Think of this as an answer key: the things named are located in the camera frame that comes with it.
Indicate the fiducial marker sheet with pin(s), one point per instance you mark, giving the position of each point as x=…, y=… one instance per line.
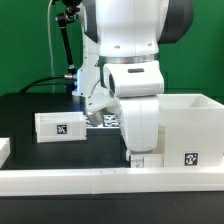
x=109, y=121

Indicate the white rear drawer tray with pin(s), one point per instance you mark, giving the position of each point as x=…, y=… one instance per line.
x=60, y=126

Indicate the white drawer tray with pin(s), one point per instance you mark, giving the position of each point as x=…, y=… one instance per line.
x=60, y=126
x=144, y=160

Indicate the white drawer cabinet box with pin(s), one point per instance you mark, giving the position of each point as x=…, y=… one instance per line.
x=191, y=130

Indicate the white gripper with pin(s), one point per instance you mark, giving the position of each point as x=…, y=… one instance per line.
x=136, y=88

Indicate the white L-shaped border fence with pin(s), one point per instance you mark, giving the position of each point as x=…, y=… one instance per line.
x=109, y=181

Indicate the white front drawer tray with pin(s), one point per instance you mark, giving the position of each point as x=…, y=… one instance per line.
x=144, y=160

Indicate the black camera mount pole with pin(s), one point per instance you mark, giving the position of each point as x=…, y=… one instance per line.
x=63, y=19

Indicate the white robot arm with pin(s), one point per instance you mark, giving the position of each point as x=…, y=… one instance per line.
x=124, y=32

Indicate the white block at left edge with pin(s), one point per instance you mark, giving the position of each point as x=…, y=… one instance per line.
x=4, y=150

